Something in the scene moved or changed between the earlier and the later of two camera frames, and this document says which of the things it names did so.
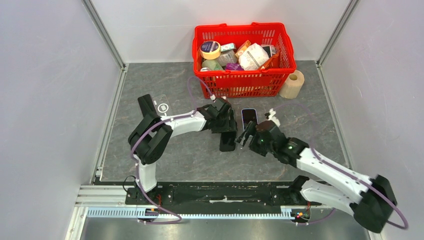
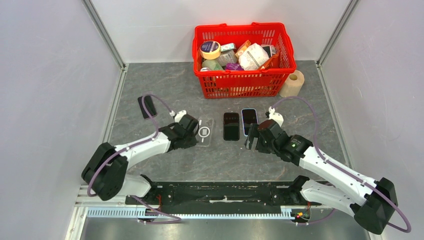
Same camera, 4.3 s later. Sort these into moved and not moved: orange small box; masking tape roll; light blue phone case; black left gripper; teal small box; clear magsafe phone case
Moved: clear magsafe phone case; black left gripper
Not moved: orange small box; teal small box; masking tape roll; light blue phone case
